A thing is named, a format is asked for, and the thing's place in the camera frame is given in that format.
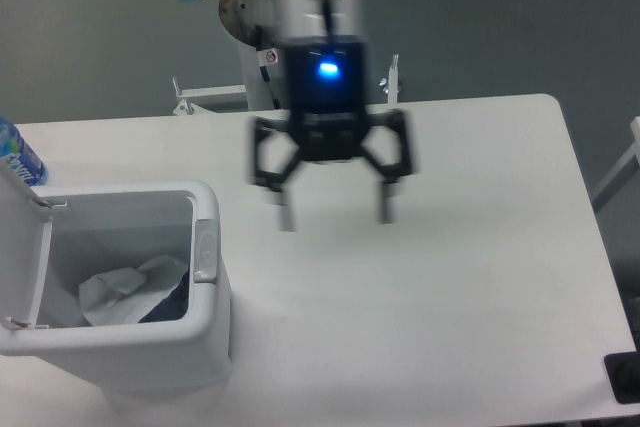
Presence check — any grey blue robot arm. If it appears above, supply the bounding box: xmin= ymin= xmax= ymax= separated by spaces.
xmin=232 ymin=0 xmax=414 ymax=224

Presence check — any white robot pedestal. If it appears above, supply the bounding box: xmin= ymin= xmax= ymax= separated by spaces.
xmin=179 ymin=0 xmax=371 ymax=111

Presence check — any blue labelled bottle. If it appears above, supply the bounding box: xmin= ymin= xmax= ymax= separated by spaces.
xmin=1 ymin=118 xmax=48 ymax=186

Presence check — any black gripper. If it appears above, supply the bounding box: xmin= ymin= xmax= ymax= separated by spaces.
xmin=249 ymin=36 xmax=416 ymax=232

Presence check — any white frame at right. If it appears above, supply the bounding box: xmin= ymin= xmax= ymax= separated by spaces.
xmin=591 ymin=116 xmax=639 ymax=213

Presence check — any black table clamp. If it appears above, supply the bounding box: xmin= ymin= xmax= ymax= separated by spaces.
xmin=604 ymin=351 xmax=639 ymax=405

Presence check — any white paper wrapper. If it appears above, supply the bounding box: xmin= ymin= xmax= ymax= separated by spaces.
xmin=79 ymin=255 xmax=190 ymax=327

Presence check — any clear plastic water bottle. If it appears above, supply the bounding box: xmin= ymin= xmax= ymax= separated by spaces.
xmin=140 ymin=272 xmax=190 ymax=323

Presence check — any white plastic trash can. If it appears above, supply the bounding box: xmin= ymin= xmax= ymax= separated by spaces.
xmin=1 ymin=166 xmax=231 ymax=391

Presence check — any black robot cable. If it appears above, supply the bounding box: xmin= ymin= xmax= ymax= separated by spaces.
xmin=253 ymin=24 xmax=283 ymax=110

